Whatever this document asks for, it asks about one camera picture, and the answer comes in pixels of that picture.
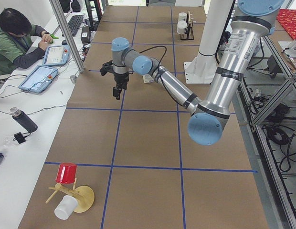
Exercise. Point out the black wire cup rack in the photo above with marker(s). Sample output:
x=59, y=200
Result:
x=189, y=31

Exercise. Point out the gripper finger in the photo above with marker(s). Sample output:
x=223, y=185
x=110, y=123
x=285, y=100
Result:
x=116, y=92

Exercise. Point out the white cup on mug tree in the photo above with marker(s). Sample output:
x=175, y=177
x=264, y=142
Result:
x=66, y=207

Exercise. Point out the white cup upside down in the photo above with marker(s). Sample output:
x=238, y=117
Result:
x=181, y=27

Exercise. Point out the black water bottle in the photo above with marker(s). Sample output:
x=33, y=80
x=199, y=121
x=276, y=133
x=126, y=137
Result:
x=20, y=117

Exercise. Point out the white cup with handle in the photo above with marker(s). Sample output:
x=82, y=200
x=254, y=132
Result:
x=182, y=16

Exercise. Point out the black binder clip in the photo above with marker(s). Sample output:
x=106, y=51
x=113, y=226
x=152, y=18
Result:
x=19, y=137

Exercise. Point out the aluminium frame post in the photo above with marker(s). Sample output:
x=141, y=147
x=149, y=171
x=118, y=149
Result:
x=58, y=12

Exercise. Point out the person in green shirt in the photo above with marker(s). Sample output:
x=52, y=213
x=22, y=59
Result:
x=22, y=44

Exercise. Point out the white pedestal column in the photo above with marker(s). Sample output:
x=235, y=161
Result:
x=203, y=66

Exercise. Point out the black keyboard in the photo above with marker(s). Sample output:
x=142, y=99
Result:
x=74, y=23

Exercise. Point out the teach pendant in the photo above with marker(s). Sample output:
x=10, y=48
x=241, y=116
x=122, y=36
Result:
x=56, y=55
x=39, y=79

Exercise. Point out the red cup on mug tree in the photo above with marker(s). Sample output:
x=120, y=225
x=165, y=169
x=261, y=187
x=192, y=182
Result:
x=66, y=173

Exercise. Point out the teach pendant far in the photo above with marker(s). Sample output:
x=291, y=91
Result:
x=56, y=55

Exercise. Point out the blue milk carton green cap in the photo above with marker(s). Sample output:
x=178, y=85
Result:
x=147, y=78

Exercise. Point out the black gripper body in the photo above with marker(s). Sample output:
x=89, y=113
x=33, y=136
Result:
x=121, y=78

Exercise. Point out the wooden mug tree stand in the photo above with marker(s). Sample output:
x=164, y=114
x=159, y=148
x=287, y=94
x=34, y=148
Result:
x=83, y=194

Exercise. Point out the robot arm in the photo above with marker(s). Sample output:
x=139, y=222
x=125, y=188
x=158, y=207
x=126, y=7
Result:
x=231, y=33

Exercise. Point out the teach pendant near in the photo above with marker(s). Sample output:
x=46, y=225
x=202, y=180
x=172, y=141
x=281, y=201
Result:
x=39, y=79

